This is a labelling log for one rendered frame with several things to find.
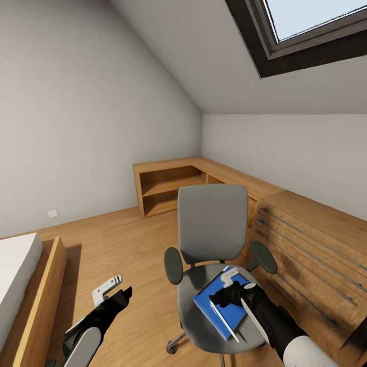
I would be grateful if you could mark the swivel chair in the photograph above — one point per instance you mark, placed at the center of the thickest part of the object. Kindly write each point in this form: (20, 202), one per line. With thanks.
(212, 225)

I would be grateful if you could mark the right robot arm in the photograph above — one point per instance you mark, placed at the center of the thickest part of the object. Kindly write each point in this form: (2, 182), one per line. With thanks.
(294, 347)

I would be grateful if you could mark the folder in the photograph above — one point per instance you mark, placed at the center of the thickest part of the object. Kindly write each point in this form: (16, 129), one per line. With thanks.
(232, 314)

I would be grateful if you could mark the bed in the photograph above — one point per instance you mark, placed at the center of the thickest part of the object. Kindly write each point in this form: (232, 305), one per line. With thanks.
(31, 277)

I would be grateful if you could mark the fixed window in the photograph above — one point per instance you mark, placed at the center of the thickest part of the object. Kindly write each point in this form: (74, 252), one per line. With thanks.
(289, 35)

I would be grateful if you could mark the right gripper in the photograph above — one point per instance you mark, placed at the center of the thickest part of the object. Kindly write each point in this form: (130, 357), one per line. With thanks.
(224, 297)

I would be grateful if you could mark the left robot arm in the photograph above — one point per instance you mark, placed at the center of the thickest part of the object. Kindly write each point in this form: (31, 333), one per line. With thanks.
(84, 338)

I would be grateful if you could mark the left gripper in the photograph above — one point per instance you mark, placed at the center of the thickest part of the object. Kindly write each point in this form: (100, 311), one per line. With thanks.
(117, 302)

